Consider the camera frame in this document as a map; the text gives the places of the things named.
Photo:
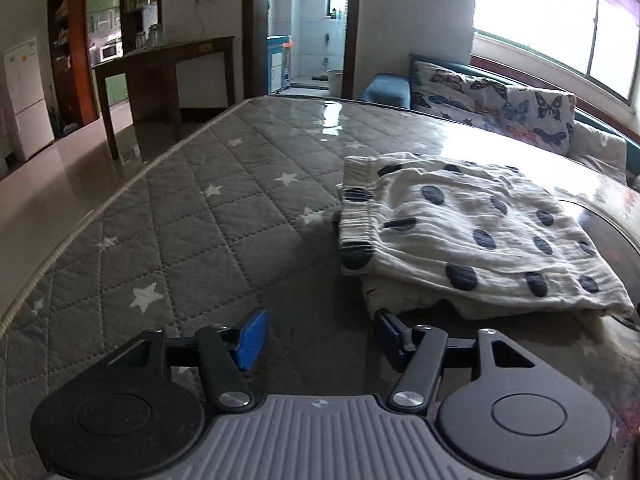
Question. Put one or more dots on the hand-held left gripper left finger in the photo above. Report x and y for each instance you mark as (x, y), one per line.
(252, 335)

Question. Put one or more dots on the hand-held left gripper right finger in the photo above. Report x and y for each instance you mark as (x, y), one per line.
(387, 330)

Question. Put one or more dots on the white polka dot pants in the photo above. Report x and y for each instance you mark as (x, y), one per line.
(475, 220)

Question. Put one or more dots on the grey quilted star mattress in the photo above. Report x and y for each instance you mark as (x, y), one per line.
(200, 230)

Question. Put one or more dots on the blue corner sofa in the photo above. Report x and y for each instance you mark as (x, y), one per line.
(385, 90)

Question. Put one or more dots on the long butterfly print pillow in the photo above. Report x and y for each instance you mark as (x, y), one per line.
(450, 90)

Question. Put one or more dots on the white bucket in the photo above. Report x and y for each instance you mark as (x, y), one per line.
(335, 82)

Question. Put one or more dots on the square butterfly print pillow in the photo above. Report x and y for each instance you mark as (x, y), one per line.
(545, 115)

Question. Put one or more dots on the blue cabinet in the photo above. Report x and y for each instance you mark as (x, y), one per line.
(277, 65)

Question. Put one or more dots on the beige cushion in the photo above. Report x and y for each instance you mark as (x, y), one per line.
(600, 150)

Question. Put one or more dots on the dark wooden table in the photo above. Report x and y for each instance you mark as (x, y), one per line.
(165, 55)

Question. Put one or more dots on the white microwave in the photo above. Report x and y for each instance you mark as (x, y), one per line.
(111, 51)

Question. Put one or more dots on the white refrigerator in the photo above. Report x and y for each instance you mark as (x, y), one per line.
(27, 100)

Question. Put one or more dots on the dark wooden shelf unit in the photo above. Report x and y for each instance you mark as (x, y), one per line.
(75, 60)

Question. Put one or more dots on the large window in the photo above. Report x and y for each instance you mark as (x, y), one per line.
(530, 10)

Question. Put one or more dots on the green kitchen cabinets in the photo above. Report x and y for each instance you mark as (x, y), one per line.
(102, 15)

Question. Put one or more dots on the dark wooden door frame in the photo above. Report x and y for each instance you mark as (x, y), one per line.
(352, 35)

